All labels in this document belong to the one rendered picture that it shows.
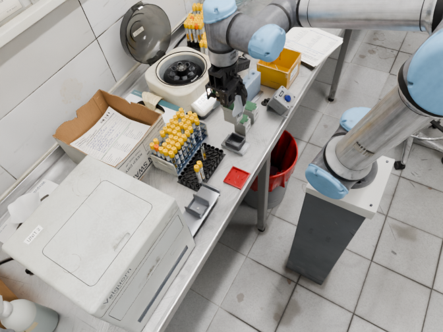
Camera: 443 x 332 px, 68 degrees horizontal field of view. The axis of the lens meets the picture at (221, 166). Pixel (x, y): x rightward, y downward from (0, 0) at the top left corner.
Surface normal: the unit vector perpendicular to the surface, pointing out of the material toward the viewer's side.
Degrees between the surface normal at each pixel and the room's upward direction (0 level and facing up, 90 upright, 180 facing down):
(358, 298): 0
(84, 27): 90
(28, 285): 0
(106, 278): 0
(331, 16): 87
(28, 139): 90
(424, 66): 84
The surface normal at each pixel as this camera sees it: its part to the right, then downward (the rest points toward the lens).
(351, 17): -0.66, 0.63
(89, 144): -0.08, -0.57
